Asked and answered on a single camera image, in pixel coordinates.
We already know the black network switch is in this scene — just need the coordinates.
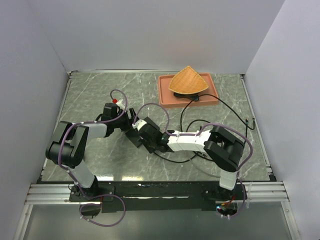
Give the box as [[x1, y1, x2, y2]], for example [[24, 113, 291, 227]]
[[125, 128, 143, 148]]

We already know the long black ethernet cable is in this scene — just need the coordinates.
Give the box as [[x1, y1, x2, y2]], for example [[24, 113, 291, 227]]
[[152, 94, 256, 164]]

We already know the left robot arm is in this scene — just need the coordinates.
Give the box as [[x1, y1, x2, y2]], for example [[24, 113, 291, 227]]
[[45, 102, 141, 201]]

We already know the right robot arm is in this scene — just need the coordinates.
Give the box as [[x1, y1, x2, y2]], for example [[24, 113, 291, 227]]
[[132, 119, 245, 200]]

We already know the terracotta plastic tray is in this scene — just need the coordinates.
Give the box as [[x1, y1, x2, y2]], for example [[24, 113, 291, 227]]
[[157, 73, 219, 109]]

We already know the woven bamboo basket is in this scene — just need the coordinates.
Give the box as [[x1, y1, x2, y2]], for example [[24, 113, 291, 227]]
[[168, 66, 209, 95]]

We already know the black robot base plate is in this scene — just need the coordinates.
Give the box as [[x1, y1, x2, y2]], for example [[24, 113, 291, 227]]
[[69, 181, 247, 213]]

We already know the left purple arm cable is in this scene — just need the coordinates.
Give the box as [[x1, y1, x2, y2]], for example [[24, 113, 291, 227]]
[[57, 89, 126, 228]]

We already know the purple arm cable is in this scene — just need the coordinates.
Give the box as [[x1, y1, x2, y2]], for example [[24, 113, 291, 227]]
[[132, 102, 254, 219], [57, 89, 126, 228]]

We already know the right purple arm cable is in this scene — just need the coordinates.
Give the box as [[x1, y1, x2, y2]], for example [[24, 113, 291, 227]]
[[132, 102, 254, 219]]

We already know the aluminium frame rail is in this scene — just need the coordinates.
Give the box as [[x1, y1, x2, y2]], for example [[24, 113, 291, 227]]
[[13, 181, 301, 240]]

